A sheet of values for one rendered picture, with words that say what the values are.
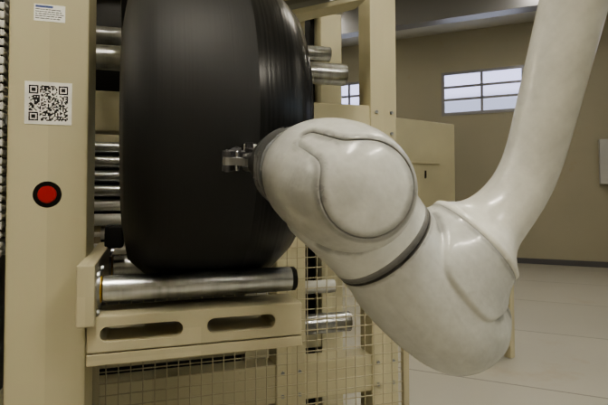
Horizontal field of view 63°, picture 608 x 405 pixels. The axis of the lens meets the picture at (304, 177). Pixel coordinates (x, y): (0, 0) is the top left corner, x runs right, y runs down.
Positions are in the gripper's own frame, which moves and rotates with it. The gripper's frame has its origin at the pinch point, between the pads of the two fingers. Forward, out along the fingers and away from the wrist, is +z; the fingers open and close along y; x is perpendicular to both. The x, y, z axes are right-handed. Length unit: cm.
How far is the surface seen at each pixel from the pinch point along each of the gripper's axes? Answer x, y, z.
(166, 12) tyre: -21.3, 12.1, 10.2
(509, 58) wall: -120, -517, 577
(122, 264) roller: 27, 20, 41
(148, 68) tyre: -12.1, 14.6, 6.1
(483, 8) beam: -155, -376, 458
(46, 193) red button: 8.7, 31.4, 22.8
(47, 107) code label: -6.2, 31.5, 25.3
